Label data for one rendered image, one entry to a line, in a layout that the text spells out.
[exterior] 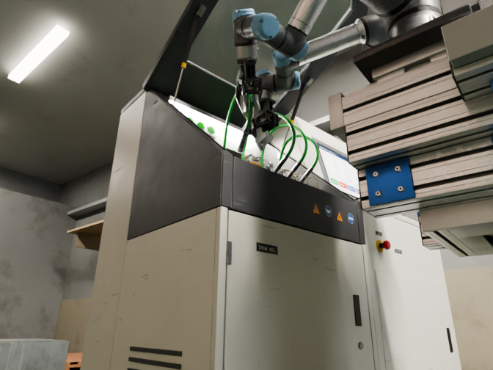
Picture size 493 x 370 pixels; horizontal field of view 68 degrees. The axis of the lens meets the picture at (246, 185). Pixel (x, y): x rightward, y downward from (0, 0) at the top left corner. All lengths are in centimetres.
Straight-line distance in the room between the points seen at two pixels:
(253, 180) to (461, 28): 64
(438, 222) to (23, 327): 667
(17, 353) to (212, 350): 235
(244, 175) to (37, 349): 245
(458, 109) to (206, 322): 71
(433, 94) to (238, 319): 66
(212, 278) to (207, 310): 8
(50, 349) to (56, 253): 414
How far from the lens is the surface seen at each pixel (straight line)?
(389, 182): 79
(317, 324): 119
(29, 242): 712
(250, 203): 104
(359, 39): 155
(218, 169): 102
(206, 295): 96
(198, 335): 98
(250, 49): 129
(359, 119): 83
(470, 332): 309
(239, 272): 98
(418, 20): 91
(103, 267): 162
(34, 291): 711
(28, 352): 319
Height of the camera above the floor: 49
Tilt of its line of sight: 21 degrees up
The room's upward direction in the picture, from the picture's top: 1 degrees clockwise
